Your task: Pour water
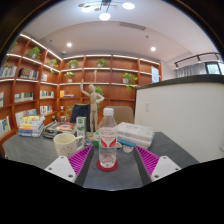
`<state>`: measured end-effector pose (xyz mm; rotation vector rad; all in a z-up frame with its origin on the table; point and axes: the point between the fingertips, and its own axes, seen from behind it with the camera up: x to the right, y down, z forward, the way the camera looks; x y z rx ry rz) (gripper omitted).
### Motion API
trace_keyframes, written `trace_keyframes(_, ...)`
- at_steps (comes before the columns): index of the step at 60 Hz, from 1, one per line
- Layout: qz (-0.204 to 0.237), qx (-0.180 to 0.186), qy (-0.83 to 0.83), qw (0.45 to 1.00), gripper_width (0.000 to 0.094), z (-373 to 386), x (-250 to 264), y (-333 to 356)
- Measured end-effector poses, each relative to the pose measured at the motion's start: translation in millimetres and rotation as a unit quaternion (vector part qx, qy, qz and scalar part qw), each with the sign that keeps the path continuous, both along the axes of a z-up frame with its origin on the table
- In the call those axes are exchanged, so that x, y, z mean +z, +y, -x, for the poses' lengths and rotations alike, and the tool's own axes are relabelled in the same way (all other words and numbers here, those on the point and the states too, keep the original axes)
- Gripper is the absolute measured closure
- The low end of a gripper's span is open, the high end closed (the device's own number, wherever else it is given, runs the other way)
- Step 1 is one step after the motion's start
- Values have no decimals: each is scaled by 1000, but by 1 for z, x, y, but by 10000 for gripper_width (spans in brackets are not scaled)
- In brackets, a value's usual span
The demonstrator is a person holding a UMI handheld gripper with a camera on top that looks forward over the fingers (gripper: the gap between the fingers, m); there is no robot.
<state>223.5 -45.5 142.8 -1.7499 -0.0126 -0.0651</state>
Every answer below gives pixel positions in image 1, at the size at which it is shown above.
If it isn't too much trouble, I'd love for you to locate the branched ceiling lamp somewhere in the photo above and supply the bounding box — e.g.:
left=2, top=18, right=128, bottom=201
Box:
left=78, top=0, right=136, bottom=22

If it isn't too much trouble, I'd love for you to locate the pile of magazines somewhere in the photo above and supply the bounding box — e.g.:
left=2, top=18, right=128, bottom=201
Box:
left=42, top=121, right=78, bottom=139

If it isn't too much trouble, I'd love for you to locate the grey curtain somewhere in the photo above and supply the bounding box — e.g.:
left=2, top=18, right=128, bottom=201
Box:
left=175, top=62, right=208, bottom=78

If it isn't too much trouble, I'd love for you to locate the black metal rail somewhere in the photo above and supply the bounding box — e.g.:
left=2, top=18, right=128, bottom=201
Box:
left=174, top=52, right=221, bottom=69

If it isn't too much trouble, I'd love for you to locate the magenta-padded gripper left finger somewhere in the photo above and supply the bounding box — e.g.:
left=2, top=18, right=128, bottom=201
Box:
left=43, top=144, right=94, bottom=187

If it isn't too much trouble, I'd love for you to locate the white book stack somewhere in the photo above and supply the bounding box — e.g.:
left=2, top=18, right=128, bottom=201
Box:
left=116, top=121, right=155, bottom=149

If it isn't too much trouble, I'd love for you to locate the flat round red coaster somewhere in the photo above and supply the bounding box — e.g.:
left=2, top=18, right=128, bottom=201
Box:
left=96, top=159, right=119, bottom=173

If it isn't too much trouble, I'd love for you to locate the beige upholstered chair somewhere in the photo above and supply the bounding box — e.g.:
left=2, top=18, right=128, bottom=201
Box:
left=103, top=105, right=135, bottom=125

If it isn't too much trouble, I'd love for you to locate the colourful book stack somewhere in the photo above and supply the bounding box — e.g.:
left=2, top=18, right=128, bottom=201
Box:
left=17, top=114, right=46, bottom=138

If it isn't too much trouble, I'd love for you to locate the ceiling air vent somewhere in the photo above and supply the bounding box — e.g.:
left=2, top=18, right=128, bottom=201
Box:
left=119, top=21, right=147, bottom=31

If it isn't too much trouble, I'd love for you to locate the round colourful sticker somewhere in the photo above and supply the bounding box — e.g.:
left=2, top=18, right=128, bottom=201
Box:
left=122, top=144, right=134, bottom=154

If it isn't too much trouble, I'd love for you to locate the green and white box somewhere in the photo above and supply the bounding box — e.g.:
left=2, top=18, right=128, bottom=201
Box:
left=92, top=130, right=101, bottom=148

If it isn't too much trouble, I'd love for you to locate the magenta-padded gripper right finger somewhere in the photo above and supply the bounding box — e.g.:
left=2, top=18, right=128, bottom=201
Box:
left=133, top=144, right=183, bottom=186

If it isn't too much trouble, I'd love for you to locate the wooden wall shelf unit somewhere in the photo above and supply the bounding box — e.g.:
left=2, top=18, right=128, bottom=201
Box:
left=0, top=32, right=163, bottom=141

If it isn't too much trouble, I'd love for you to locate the tall green-white carton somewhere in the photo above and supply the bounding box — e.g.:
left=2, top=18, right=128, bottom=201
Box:
left=75, top=116, right=87, bottom=139

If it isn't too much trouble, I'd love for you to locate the cream ceramic mug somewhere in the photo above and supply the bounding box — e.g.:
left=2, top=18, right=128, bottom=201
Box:
left=53, top=132, right=84, bottom=158

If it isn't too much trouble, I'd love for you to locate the wooden artist mannequin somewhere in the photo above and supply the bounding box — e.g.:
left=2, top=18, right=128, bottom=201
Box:
left=79, top=78, right=106, bottom=138

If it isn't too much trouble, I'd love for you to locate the clear plastic water bottle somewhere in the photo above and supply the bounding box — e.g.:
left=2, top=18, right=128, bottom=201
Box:
left=98, top=107, right=119, bottom=169

